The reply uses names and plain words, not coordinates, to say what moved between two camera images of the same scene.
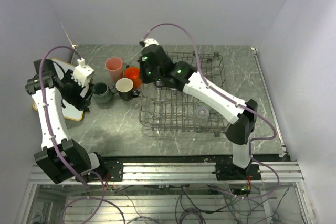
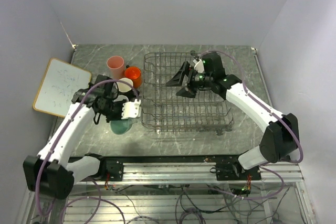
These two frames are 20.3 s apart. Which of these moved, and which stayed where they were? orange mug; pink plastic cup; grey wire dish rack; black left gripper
Moved: black left gripper
Stayed: orange mug; pink plastic cup; grey wire dish rack
